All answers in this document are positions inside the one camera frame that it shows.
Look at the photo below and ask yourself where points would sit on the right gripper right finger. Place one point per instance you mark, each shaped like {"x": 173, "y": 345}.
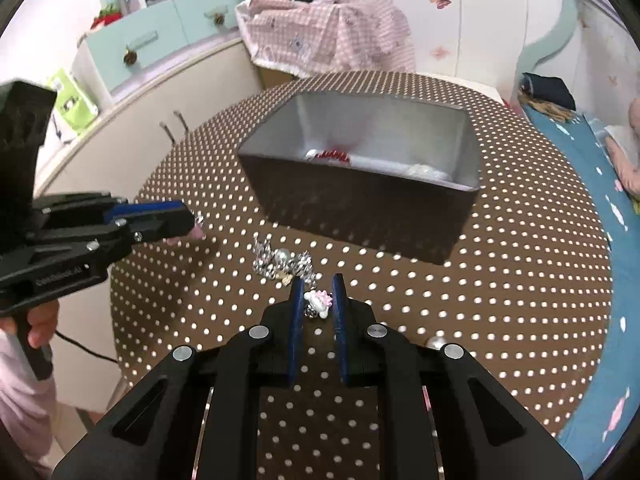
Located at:
{"x": 372, "y": 355}

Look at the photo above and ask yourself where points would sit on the pink white charm hairclip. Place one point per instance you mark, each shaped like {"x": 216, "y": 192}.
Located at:
{"x": 318, "y": 303}

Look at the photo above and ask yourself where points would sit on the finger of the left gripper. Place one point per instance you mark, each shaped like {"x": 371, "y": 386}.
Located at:
{"x": 151, "y": 225}
{"x": 145, "y": 208}

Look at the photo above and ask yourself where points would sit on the teal drawer unit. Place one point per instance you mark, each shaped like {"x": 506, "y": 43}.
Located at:
{"x": 139, "y": 40}

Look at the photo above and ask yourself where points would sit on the pink pillow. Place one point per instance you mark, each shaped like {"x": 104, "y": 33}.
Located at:
{"x": 622, "y": 145}

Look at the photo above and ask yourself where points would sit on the green white package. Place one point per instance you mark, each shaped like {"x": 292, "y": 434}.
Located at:
{"x": 72, "y": 104}

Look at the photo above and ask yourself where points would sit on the pink checkered cloth cover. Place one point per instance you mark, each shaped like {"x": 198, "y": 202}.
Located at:
{"x": 306, "y": 39}

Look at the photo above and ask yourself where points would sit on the folded dark clothes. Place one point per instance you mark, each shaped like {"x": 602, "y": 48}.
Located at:
{"x": 549, "y": 89}

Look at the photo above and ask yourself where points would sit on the white jade carved pendant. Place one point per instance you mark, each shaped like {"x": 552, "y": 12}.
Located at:
{"x": 425, "y": 172}

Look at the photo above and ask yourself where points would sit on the white wardrobe with butterflies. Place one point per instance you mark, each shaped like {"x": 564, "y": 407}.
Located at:
{"x": 477, "y": 40}

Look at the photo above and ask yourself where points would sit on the person's left hand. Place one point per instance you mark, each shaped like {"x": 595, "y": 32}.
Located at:
{"x": 42, "y": 323}

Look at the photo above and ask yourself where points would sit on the pink sleeve forearm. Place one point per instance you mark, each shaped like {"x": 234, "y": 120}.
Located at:
{"x": 27, "y": 406}

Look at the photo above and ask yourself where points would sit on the silver rhinestone jewelry cluster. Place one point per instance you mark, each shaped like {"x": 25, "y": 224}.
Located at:
{"x": 282, "y": 265}

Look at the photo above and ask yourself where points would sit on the silver metal tin box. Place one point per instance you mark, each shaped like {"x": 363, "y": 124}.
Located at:
{"x": 334, "y": 165}

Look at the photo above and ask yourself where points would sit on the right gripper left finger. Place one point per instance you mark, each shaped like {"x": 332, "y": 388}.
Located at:
{"x": 263, "y": 356}

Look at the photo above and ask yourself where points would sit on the beige curved cabinet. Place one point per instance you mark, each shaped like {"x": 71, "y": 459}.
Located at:
{"x": 117, "y": 155}

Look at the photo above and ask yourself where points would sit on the white board on stool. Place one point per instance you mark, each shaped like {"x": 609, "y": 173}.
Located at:
{"x": 490, "y": 92}

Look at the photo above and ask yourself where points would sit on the brown polka dot tablecloth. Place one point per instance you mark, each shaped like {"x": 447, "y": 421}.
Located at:
{"x": 527, "y": 289}

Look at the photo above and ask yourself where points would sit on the teal bunk bed frame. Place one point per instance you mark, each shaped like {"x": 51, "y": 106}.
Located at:
{"x": 552, "y": 42}

